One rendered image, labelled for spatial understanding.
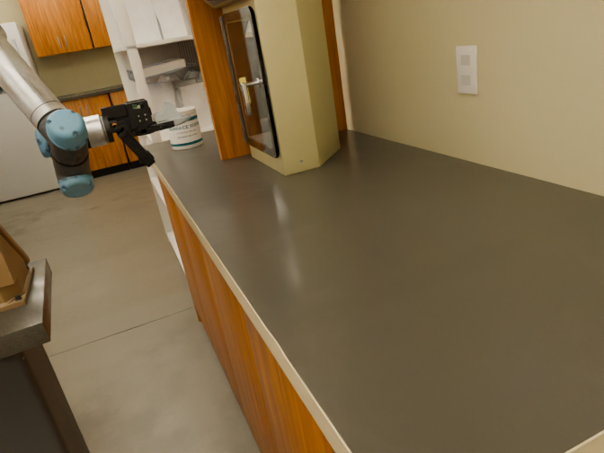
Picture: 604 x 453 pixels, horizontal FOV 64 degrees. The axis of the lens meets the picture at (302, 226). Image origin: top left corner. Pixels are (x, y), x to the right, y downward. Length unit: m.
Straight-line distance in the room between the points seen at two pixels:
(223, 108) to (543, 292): 1.23
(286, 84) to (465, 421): 1.02
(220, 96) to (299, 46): 0.42
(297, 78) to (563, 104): 0.65
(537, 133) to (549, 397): 0.73
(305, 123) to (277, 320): 0.78
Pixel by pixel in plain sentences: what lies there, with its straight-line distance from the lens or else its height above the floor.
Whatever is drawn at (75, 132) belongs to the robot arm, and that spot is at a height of 1.20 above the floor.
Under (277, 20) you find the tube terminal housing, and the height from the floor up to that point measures 1.35.
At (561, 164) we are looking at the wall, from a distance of 1.18.
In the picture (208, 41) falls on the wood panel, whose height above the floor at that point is 1.32.
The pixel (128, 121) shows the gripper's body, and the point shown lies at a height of 1.17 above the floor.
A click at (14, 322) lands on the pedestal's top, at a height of 0.94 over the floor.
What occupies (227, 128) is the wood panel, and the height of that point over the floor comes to 1.04.
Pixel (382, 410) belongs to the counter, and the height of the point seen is 0.94.
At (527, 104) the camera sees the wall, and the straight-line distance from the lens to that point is 1.21.
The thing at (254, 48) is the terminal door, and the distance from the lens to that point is 1.36.
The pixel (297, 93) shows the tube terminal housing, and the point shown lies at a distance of 1.37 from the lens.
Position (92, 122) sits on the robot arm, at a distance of 1.30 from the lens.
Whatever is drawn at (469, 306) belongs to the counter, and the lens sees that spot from 0.71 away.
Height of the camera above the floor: 1.33
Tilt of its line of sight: 22 degrees down
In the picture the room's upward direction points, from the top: 10 degrees counter-clockwise
